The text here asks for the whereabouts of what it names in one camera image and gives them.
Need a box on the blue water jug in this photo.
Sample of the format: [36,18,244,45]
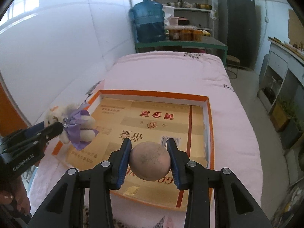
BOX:
[130,0,166,43]

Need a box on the round wooden stool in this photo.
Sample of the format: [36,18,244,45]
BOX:
[226,55,241,79]

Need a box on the metal kitchen shelf rack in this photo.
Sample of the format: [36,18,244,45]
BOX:
[148,0,215,38]

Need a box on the black refrigerator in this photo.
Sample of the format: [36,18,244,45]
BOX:
[217,0,258,68]

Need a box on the pink quilted blanket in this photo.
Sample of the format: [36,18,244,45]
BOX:
[29,51,263,227]

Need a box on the grey counter cabinet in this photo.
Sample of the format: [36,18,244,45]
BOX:
[256,36,304,145]

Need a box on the pink foam ball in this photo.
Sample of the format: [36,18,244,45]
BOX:
[129,142,171,181]

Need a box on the orange shallow cardboard box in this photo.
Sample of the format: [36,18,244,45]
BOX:
[51,89,215,212]

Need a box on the white bear purple dress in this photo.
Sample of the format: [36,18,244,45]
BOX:
[44,102,99,151]

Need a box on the clear lidded food container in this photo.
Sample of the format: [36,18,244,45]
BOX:
[165,25,204,42]

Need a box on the green low table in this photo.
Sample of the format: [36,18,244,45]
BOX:
[135,36,228,66]

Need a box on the person's left hand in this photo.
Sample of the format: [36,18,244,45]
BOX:
[1,177,31,215]

